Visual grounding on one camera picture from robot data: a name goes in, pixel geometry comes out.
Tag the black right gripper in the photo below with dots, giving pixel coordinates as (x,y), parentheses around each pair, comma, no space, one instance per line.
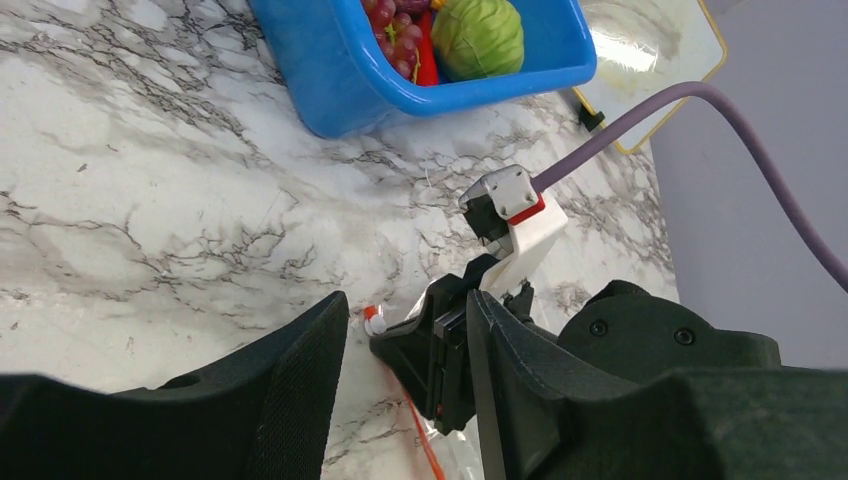
(621,336)

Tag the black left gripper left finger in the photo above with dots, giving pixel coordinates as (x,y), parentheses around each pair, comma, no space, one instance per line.
(262,412)

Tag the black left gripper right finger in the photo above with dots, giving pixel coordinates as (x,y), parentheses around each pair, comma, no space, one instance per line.
(790,424)

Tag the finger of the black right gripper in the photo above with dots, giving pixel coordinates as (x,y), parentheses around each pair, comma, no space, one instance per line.
(428,354)

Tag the clear zip bag orange zipper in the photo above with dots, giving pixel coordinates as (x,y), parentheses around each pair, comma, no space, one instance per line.
(457,455)

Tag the red chili toy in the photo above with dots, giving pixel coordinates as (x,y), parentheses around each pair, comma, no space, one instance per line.
(427,73)

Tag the gold framed whiteboard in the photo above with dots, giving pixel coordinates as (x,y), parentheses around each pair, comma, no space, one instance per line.
(644,47)

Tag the blue plastic bin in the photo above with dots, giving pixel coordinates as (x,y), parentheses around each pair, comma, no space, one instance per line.
(352,67)

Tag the green cabbage toy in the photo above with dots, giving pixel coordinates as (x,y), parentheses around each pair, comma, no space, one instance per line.
(477,39)

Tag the red grapes toy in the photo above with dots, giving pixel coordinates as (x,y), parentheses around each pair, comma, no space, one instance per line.
(394,26)

